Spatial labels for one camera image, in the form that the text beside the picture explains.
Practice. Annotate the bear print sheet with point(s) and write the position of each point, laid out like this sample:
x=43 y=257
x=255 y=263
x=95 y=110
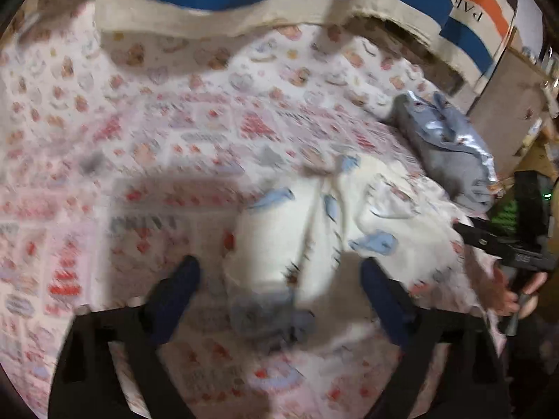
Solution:
x=174 y=61

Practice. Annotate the blue satin garment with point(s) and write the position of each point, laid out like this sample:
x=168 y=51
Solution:
x=436 y=126

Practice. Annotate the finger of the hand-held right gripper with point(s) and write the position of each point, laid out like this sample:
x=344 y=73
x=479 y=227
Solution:
x=480 y=238

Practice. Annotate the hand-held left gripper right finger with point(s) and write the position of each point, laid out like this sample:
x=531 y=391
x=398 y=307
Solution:
x=384 y=301

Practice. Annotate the person's right hand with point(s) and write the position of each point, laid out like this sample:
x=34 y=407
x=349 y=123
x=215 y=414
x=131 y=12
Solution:
x=506 y=297

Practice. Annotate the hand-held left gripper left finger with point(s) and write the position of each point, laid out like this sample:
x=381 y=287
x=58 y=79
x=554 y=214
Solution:
x=174 y=301

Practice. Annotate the pink print bed sheet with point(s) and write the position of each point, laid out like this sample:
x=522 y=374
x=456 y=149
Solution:
x=87 y=183

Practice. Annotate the green checkered box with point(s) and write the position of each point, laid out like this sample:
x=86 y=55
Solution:
x=502 y=214

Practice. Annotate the wooden cabinet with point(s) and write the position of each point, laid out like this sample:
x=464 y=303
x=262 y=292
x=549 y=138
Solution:
x=506 y=96

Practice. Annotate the white cat print pants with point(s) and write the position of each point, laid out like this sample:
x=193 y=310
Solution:
x=279 y=235

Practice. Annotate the grey sweatshirt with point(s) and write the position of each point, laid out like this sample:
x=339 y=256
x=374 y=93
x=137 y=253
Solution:
x=454 y=170

